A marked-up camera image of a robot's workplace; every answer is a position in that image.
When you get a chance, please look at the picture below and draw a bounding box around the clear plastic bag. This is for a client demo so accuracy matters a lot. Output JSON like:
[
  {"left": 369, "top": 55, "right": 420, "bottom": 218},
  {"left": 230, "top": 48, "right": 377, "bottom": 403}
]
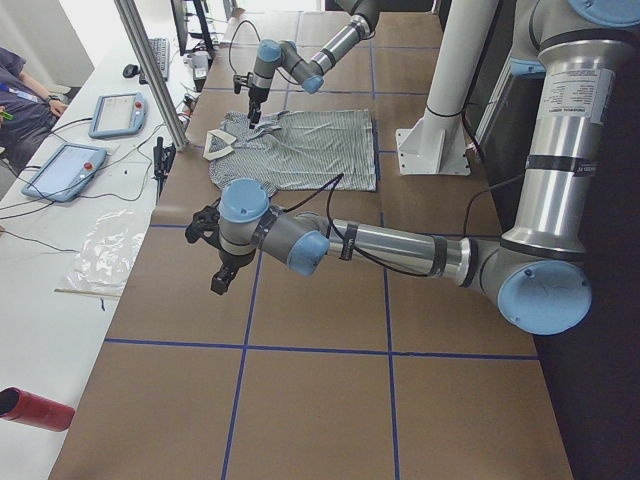
[{"left": 55, "top": 208, "right": 150, "bottom": 298}]

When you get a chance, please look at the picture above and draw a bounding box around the red cylinder bottle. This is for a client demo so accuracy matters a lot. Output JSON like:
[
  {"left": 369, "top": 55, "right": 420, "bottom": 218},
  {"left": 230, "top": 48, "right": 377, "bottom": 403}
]
[{"left": 1, "top": 387, "right": 75, "bottom": 432}]

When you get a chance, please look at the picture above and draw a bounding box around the lower teach pendant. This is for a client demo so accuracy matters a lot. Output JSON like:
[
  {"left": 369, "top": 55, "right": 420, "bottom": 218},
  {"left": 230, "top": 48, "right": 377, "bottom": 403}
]
[{"left": 21, "top": 143, "right": 107, "bottom": 202}]

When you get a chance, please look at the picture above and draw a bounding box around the black keyboard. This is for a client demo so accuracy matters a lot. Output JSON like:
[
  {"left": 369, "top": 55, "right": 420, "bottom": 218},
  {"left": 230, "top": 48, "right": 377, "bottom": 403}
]
[{"left": 148, "top": 38, "right": 170, "bottom": 81}]

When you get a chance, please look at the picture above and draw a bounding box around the upper teach pendant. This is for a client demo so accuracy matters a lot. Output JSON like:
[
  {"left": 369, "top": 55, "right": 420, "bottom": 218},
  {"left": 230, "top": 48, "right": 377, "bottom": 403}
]
[{"left": 88, "top": 92, "right": 147, "bottom": 140}]

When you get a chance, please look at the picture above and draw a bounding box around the seated person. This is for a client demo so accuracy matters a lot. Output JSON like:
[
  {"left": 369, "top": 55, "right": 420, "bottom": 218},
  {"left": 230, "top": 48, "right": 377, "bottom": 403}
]
[{"left": 1, "top": 48, "right": 67, "bottom": 172}]

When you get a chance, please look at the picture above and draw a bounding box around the teach pendant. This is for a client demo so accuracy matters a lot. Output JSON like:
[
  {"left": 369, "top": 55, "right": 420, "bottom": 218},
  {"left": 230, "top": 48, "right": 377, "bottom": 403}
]
[
  {"left": 88, "top": 92, "right": 147, "bottom": 140},
  {"left": 21, "top": 143, "right": 107, "bottom": 202}
]

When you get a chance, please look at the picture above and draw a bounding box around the black computer mouse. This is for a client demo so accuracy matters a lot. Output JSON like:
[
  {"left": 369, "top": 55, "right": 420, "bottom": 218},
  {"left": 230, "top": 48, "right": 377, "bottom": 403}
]
[{"left": 122, "top": 64, "right": 139, "bottom": 78}]

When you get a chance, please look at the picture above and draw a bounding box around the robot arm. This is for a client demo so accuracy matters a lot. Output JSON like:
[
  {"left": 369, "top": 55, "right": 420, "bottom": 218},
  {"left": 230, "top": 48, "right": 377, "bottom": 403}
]
[
  {"left": 234, "top": 1, "right": 380, "bottom": 129},
  {"left": 206, "top": 1, "right": 639, "bottom": 335}
]

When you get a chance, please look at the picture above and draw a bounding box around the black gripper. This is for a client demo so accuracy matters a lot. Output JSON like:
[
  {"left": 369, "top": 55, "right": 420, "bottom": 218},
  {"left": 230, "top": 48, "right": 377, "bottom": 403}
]
[
  {"left": 210, "top": 245, "right": 256, "bottom": 295},
  {"left": 248, "top": 86, "right": 269, "bottom": 128}
]

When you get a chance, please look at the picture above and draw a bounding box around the black computer monitor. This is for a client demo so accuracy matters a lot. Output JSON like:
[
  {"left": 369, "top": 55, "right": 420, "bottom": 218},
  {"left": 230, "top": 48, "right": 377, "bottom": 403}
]
[{"left": 171, "top": 0, "right": 215, "bottom": 60}]

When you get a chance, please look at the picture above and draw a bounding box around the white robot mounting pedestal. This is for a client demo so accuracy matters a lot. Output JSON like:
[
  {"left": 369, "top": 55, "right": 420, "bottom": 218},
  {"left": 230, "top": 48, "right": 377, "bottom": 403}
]
[{"left": 396, "top": 0, "right": 499, "bottom": 176}]

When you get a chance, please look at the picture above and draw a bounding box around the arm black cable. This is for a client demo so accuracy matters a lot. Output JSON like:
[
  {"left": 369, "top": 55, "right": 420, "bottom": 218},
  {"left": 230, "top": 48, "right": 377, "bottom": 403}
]
[
  {"left": 227, "top": 19, "right": 263, "bottom": 76},
  {"left": 279, "top": 172, "right": 436, "bottom": 279}
]

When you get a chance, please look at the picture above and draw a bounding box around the aluminium frame post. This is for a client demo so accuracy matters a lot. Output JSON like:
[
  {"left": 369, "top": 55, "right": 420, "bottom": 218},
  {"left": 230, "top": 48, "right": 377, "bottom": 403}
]
[{"left": 114, "top": 0, "right": 188, "bottom": 151}]

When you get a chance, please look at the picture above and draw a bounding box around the striped polo shirt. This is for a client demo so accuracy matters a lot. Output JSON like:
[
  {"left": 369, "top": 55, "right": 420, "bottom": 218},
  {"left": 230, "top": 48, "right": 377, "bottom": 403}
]
[{"left": 203, "top": 110, "right": 376, "bottom": 195}]

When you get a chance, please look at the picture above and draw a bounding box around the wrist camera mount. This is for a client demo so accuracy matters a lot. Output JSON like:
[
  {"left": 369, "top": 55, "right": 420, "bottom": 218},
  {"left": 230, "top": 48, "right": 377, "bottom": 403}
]
[
  {"left": 185, "top": 205, "right": 221, "bottom": 249},
  {"left": 233, "top": 72, "right": 251, "bottom": 94}
]

